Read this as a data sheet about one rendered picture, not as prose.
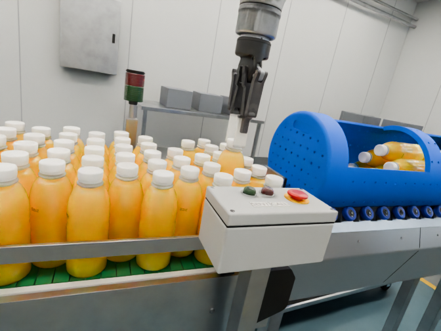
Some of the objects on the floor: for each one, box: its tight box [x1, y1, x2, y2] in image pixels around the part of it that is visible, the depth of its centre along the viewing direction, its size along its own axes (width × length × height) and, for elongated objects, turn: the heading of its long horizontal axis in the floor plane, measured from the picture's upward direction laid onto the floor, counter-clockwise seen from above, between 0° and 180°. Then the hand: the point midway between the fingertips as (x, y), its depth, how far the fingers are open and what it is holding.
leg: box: [415, 278, 441, 331], centre depth 136 cm, size 6×6×63 cm
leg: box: [381, 278, 421, 331], centre depth 149 cm, size 6×6×63 cm
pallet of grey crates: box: [339, 110, 423, 131], centre depth 451 cm, size 120×80×119 cm
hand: (237, 131), depth 65 cm, fingers closed on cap, 4 cm apart
